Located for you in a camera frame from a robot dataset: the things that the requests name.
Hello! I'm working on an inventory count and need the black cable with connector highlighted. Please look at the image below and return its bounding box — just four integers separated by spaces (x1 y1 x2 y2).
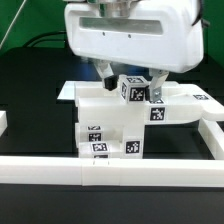
22 31 68 48

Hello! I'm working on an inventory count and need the white chair seat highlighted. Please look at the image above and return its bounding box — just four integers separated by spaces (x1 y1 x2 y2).
116 124 145 159

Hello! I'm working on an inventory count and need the white front rail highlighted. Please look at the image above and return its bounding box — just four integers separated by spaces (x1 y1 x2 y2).
0 156 224 187

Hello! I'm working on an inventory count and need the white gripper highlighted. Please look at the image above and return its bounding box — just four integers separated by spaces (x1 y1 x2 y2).
64 0 204 102

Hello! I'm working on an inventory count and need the white chair back frame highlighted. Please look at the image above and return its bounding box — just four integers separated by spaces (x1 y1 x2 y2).
74 81 224 125

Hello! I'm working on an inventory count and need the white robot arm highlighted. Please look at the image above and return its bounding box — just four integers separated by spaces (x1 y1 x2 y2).
64 0 204 102

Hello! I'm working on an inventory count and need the thin grey rod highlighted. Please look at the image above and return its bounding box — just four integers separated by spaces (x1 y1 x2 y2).
0 0 27 51

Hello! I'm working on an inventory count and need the white tagged cube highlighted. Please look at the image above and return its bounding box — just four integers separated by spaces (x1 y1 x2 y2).
119 75 148 103

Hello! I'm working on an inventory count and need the white left block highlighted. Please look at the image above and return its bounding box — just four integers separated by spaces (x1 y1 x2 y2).
0 111 7 137

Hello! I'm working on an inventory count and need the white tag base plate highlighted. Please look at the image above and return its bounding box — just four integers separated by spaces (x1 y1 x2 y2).
57 81 75 100

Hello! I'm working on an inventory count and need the white rail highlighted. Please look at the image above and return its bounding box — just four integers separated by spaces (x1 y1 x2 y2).
0 156 224 187
198 119 224 160

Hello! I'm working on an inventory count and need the white right rail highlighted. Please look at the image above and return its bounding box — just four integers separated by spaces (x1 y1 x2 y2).
198 119 224 160

